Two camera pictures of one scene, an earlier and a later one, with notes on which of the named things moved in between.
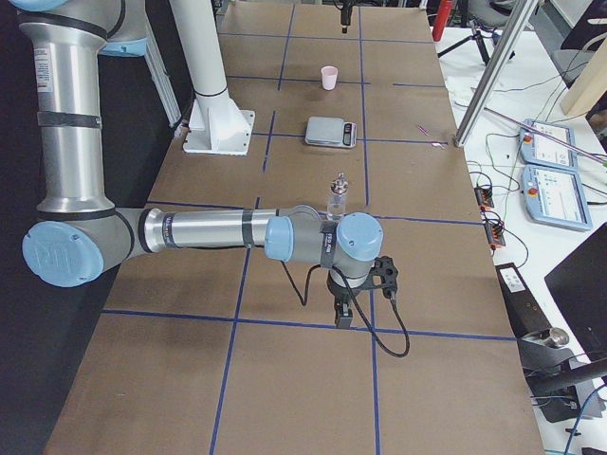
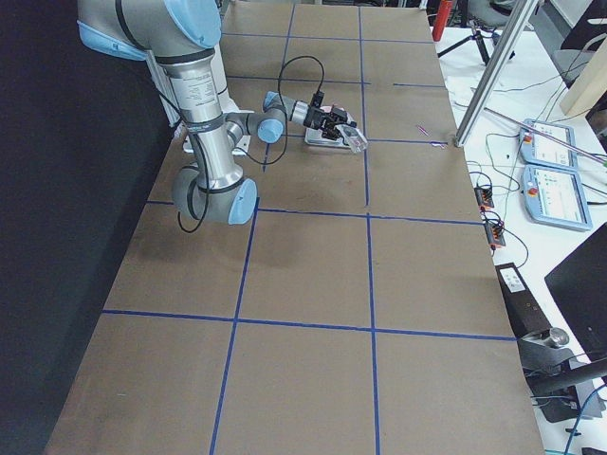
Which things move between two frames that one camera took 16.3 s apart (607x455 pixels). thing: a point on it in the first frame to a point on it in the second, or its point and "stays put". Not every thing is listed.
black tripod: x=477 y=34 stays put
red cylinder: x=444 y=9 stays put
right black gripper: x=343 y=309 to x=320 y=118
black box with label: x=524 y=314 stays put
